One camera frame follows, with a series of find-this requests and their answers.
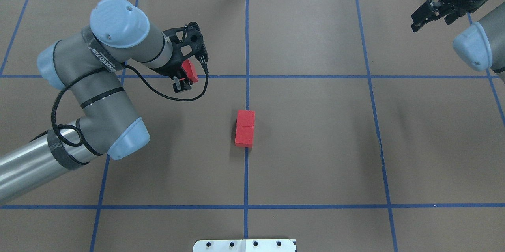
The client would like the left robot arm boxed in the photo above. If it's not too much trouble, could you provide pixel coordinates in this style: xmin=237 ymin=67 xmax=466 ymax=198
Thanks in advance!
xmin=1 ymin=0 xmax=209 ymax=205

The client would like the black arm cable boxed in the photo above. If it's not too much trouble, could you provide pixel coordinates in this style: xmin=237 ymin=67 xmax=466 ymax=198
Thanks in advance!
xmin=50 ymin=61 xmax=209 ymax=148

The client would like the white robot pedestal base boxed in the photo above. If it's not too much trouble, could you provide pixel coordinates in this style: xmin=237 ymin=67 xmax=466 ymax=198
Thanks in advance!
xmin=193 ymin=238 xmax=297 ymax=252

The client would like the red block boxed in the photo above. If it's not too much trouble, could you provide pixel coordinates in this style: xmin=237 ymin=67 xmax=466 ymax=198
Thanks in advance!
xmin=234 ymin=126 xmax=255 ymax=148

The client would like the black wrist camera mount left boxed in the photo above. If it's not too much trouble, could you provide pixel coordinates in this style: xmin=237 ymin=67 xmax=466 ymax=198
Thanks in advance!
xmin=163 ymin=22 xmax=209 ymax=67

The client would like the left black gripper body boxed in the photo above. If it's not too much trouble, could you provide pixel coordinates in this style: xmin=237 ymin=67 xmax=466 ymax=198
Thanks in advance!
xmin=151 ymin=60 xmax=186 ymax=79

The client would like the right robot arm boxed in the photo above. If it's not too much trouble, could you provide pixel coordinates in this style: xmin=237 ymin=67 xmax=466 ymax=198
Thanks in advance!
xmin=411 ymin=0 xmax=505 ymax=80

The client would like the red block start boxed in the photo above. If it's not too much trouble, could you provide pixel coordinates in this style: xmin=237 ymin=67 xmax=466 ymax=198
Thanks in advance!
xmin=181 ymin=59 xmax=199 ymax=84

